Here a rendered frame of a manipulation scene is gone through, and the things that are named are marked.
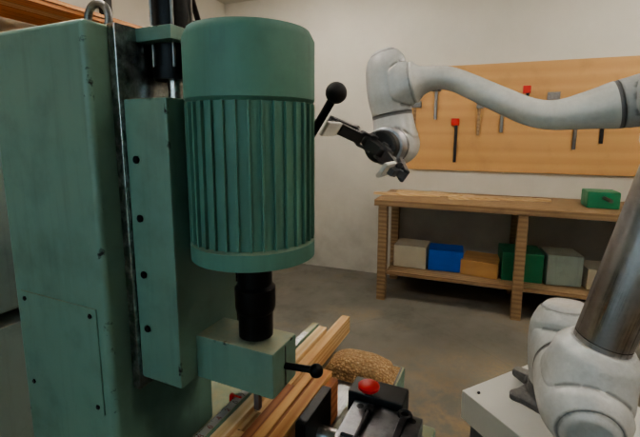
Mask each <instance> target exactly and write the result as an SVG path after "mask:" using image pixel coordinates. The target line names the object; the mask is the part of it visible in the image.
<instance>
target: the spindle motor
mask: <svg viewBox="0 0 640 437"><path fill-rule="evenodd" d="M181 55H182V75H183V95H184V100H185V101H186V102H187V103H184V108H185V128H186V148H187V167H188V187H189V207H190V252H191V260H192V262H193V263H194V264H196V265H197V266H199V267H202V268H207V269H211V270H216V271H223V272H236V273H253V272H266V271H274V270H279V269H284V268H292V267H295V266H298V265H301V264H303V263H305V262H307V261H308V260H309V259H311V258H312V257H313V255H314V104H313V103H314V41H313V39H312V37H311V35H310V32H309V31H308V30H307V29H305V28H304V27H301V26H299V25H296V24H293V23H290V22H286V21H282V20H276V19H269V18H262V17H248V16H224V17H212V18H206V19H201V20H197V21H194V22H191V23H189V24H188V25H186V27H185V29H184V31H183V33H182V36H181Z"/></svg>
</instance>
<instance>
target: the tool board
mask: <svg viewBox="0 0 640 437"><path fill-rule="evenodd" d="M449 67H454V68H458V69H460V70H465V71H468V72H470V73H473V74H475V75H478V76H480V77H483V78H485V79H487V80H490V81H491V82H494V83H496V84H499V85H501V86H503V87H506V88H508V89H512V90H515V91H517V92H519V93H522V94H524V95H527V96H529V97H532V98H536V99H541V100H558V99H563V98H567V97H570V96H573V95H575V94H578V93H581V92H584V91H587V90H590V89H594V88H597V87H600V86H602V85H605V84H607V83H609V82H612V81H616V80H619V79H623V78H626V77H630V76H633V75H635V74H638V73H640V55H636V56H619V57H602V58H585V59H568V60H549V61H532V62H515V63H498V64H481V65H464V66H449ZM411 109H412V115H413V120H414V124H415V126H416V129H417V131H418V136H419V139H420V149H419V151H418V153H417V155H416V156H415V157H414V158H413V159H412V160H411V161H409V162H408V163H407V164H406V165H407V167H408V169H440V170H467V171H496V172H525V173H552V174H581V175H609V176H635V174H636V172H637V170H638V167H639V165H640V142H639V136H640V127H636V128H623V129H564V130H554V129H537V128H532V127H528V126H525V125H522V124H519V123H517V122H514V121H512V120H510V119H509V118H507V117H504V116H502V115H500V114H498V113H496V112H494V111H492V110H490V109H487V108H485V107H483V106H481V105H479V104H477V103H475V102H473V101H471V100H470V99H468V98H465V97H463V96H461V95H459V94H457V93H455V92H452V91H449V90H445V89H436V90H432V91H430V92H428V93H426V94H425V95H424V96H423V97H422V98H421V100H420V102H419V103H416V104H414V105H413V106H411Z"/></svg>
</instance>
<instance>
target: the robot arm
mask: <svg viewBox="0 0 640 437"><path fill-rule="evenodd" d="M366 86H367V96H368V101H369V106H370V111H371V115H372V121H373V132H372V133H368V132H365V131H363V130H361V131H359V130H360V129H361V128H360V127H359V126H357V125H353V124H351V123H349V122H346V121H344V120H341V119H339V118H336V117H334V116H332V115H331V116H330V118H329V119H328V121H327V122H326V123H325V125H324V127H322V129H321V131H320V132H319V135H321V136H336V134H337V135H340V136H342V137H344V138H346V139H348V140H350V141H352V142H354V144H355V145H356V146H357V147H359V148H361V149H363V150H364V151H365V153H366V155H367V156H368V158H369V159H370V160H371V161H372V162H374V163H378V164H379V165H383V166H382V167H381V168H380V169H379V171H378V172H377V174H376V175H375V176H376V177H377V178H380V177H383V176H386V175H389V176H391V177H395V176H397V179H398V180H399V181H400V182H402V183H403V182H404V180H405V179H406V178H407V176H408V175H409V174H410V171H409V169H408V167H407V165H406V164H407V163H408V162H409V161H411V160H412V159H413V158H414V157H415V156H416V155H417V153H418V151H419V149H420V139H419V136H418V131H417V129H416V126H415V124H414V120H413V115H412V109H411V106H413V105H414V104H416V103H419V102H420V100H421V98H422V97H423V96H424V95H425V94H426V93H428V92H430V91H432V90H436V89H445V90H449V91H452V92H455V93H457V94H459V95H461V96H463V97H465V98H468V99H470V100H471V101H473V102H475V103H477V104H479V105H481V106H483V107H485V108H487V109H490V110H492V111H494V112H496V113H498V114H500V115H502V116H504V117H507V118H509V119H510V120H512V121H514V122H517V123H519V124H522V125H525V126H528V127H532V128H537V129H554V130H564V129H623V128H636V127H640V73H638V74H635V75H633V76H630V77H626V78H623V79H619V80H616V81H612V82H609V83H607V84H605V85H602V86H600V87H597V88H594V89H590V90H587V91H584V92H581V93H578V94H575V95H573V96H570V97H567V98H563V99H558V100H541V99H536V98H532V97H529V96H527V95H524V94H522V93H519V92H517V91H515V90H512V89H508V88H506V87H503V86H501V85H499V84H496V83H494V82H491V81H490V80H487V79H485V78H483V77H480V76H478V75H475V74H473V73H470V72H468V71H465V70H460V69H458V68H454V67H449V66H426V67H422V66H418V65H416V64H414V63H413V62H412V61H410V62H407V61H406V59H405V56H404V54H403V53H402V52H401V51H400V50H398V49H395V48H392V47H387V48H383V49H380V50H378V51H376V52H375V53H374V54H373V55H372V56H371V57H370V60H369V61H368V64H367V69H366ZM360 143H361V144H362V145H361V144H360ZM639 342H640V165H639V167H638V170H637V172H636V174H635V177H634V179H633V182H632V184H631V187H630V191H629V193H628V196H627V198H626V201H625V203H624V206H623V207H622V210H621V212H620V215H619V217H618V220H617V222H616V225H615V227H614V230H613V232H612V235H611V238H610V241H609V243H608V246H607V248H606V251H605V253H604V256H603V258H602V261H601V263H600V266H599V268H598V270H597V272H596V275H595V277H594V280H593V282H592V285H591V287H590V291H589V294H588V297H587V299H586V302H585V304H584V303H582V302H580V301H576V300H573V299H568V298H549V299H548V300H546V301H545V302H543V303H541V304H540V305H539V306H538V307H537V309H536V310H535V312H534V313H533V314H532V316H531V318H530V326H529V335H528V368H529V369H526V368H522V367H514V368H513V370H512V375H513V376H514V377H515V378H517V379H518V380H519V381H520V382H522V383H523V384H524V385H523V386H521V387H518V388H514V389H511V390H510V398H511V399H512V401H515V402H517V403H520V404H522V405H524V406H526V407H528V408H530V409H532V410H533V411H535V412H537V413H538V414H540V416H541V418H542V420H543V422H544V424H545V425H546V427H547V428H548V430H549V431H550V433H551V434H552V435H553V437H633V436H634V433H635V430H636V424H635V421H634V418H635V416H636V413H637V407H638V401H639V395H640V360H639V358H638V357H637V355H636V353H635V351H636V349H637V346H638V344H639Z"/></svg>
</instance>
